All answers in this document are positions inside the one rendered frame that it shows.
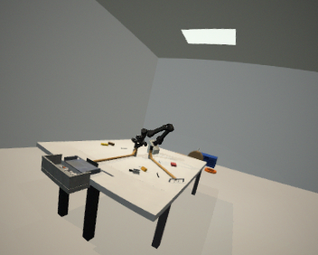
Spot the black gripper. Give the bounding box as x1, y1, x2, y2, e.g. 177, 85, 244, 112
131, 136, 147, 149

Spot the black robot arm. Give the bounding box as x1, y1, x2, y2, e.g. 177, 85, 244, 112
136, 124, 174, 146

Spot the tan wooden pole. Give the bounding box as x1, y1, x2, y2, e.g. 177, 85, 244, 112
86, 143, 138, 167

